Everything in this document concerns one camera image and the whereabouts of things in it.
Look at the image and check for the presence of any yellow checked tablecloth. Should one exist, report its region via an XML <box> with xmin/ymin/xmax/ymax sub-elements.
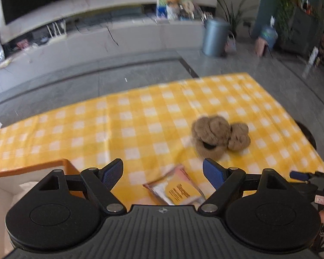
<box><xmin>0</xmin><ymin>72</ymin><xmax>324</xmax><ymax>195</ymax></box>

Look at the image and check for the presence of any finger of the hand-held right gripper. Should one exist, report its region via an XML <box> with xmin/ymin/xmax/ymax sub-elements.
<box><xmin>289</xmin><ymin>170</ymin><xmax>324</xmax><ymax>183</ymax></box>

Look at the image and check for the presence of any tall leafy plant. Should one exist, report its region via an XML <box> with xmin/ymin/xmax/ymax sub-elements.
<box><xmin>269</xmin><ymin>0</ymin><xmax>301</xmax><ymax>44</ymax></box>

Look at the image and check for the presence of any grey marble television cabinet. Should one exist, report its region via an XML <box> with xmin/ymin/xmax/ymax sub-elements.
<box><xmin>0</xmin><ymin>4</ymin><xmax>214</xmax><ymax>99</ymax></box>

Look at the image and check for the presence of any orange-rimmed white box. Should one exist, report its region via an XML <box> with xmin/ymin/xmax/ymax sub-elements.
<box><xmin>0</xmin><ymin>159</ymin><xmax>85</xmax><ymax>259</ymax></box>

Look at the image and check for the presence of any brown plush toy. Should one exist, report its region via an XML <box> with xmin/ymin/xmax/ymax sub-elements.
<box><xmin>191</xmin><ymin>115</ymin><xmax>251</xmax><ymax>158</ymax></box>

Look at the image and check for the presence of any white router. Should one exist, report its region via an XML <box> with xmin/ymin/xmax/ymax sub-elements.
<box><xmin>46</xmin><ymin>20</ymin><xmax>68</xmax><ymax>40</ymax></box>

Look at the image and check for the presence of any dark storage cabinet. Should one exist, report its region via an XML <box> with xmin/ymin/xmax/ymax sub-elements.
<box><xmin>280</xmin><ymin>5</ymin><xmax>322</xmax><ymax>58</ymax></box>

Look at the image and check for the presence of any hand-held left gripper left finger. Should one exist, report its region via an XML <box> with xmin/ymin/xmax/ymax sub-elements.
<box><xmin>30</xmin><ymin>158</ymin><xmax>126</xmax><ymax>216</ymax></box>

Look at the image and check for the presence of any long-leaf potted plant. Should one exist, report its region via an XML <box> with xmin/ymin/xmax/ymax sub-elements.
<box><xmin>213</xmin><ymin>0</ymin><xmax>256</xmax><ymax>37</ymax></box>

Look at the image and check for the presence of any pink stool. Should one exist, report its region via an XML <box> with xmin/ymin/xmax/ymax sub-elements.
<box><xmin>254</xmin><ymin>36</ymin><xmax>274</xmax><ymax>58</ymax></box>

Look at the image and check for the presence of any woven basket bag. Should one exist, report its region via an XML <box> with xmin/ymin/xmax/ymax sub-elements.
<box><xmin>225</xmin><ymin>31</ymin><xmax>237</xmax><ymax>53</ymax></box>

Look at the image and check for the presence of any small plush doll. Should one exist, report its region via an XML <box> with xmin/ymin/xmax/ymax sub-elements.
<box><xmin>166</xmin><ymin>0</ymin><xmax>182</xmax><ymax>20</ymax></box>

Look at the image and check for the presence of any grey metal trash can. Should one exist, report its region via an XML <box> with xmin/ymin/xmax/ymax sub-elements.
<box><xmin>202</xmin><ymin>18</ymin><xmax>231</xmax><ymax>58</ymax></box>

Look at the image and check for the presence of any large water bottle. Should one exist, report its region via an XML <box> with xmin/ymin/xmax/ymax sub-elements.
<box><xmin>260</xmin><ymin>16</ymin><xmax>278</xmax><ymax>49</ymax></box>

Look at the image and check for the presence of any black cable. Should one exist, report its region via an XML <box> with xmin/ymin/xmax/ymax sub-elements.
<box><xmin>75</xmin><ymin>19</ymin><xmax>120</xmax><ymax>47</ymax></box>

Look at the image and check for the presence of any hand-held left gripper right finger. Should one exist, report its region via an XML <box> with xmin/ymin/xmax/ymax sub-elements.
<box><xmin>197</xmin><ymin>158</ymin><xmax>298</xmax><ymax>216</ymax></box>

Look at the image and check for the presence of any clear snack packet yellow label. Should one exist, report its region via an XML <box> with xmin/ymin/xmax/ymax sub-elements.
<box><xmin>143</xmin><ymin>164</ymin><xmax>206</xmax><ymax>206</ymax></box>

